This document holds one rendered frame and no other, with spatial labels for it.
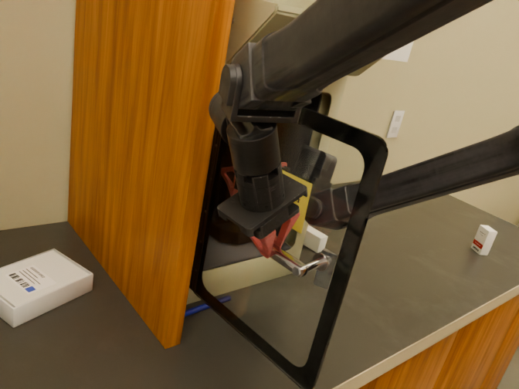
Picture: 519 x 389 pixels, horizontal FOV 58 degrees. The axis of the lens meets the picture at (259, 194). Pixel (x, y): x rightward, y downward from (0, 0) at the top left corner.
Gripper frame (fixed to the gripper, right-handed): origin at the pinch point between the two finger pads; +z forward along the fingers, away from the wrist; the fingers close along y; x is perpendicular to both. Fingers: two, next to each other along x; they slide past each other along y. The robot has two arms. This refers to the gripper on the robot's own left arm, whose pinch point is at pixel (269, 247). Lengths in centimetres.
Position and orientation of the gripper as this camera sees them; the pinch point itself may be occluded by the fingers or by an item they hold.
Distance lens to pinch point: 65.0
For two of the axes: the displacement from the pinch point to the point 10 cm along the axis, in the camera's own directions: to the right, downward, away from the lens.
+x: 6.7, 4.1, -6.2
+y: -7.3, 5.0, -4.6
